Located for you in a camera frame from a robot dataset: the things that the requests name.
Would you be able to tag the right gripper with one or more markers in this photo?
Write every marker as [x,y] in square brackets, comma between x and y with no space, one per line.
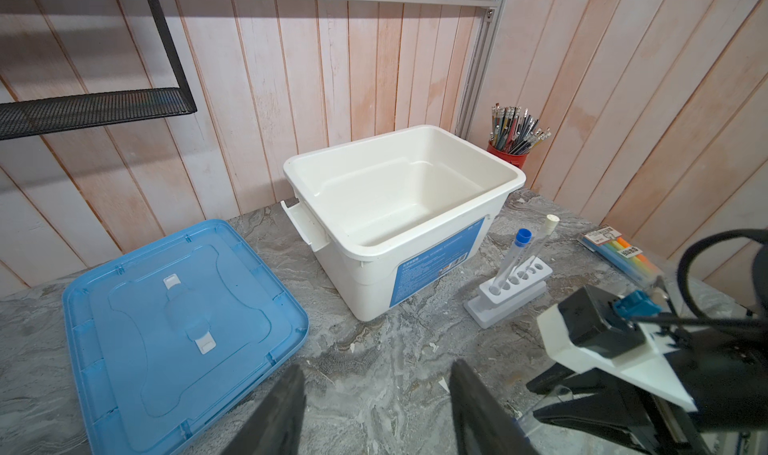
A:
[625,415]

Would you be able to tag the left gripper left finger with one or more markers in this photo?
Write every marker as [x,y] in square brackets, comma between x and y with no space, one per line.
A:
[275,426]

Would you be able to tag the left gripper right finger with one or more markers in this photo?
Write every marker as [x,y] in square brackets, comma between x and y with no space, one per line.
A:
[481,425]

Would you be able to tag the white capped test tube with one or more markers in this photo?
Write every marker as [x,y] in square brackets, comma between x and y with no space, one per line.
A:
[540,239]

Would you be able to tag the blue capped test tube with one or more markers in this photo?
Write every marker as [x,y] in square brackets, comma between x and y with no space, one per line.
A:
[511,260]

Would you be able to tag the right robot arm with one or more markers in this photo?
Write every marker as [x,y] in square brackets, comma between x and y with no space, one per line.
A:
[722,362]

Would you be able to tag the white test tube rack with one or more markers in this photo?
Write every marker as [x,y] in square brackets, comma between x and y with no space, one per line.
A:
[521,288]

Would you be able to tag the blue plastic bin lid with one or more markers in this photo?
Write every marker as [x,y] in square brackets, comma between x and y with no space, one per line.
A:
[166,339]

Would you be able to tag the pack of colored markers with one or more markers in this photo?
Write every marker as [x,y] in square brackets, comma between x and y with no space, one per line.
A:
[610,244]

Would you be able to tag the white plastic storage bin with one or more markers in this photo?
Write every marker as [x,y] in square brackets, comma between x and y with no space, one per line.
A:
[388,215]

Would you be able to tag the red pencil cup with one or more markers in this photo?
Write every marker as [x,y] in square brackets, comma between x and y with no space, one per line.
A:
[515,160]

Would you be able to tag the bundle of pencils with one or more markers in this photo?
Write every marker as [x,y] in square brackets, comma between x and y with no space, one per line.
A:
[515,131]

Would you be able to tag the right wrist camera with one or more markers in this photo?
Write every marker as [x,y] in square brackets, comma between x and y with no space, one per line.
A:
[583,332]

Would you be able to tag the black mesh wall basket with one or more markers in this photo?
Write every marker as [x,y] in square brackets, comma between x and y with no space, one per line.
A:
[70,71]

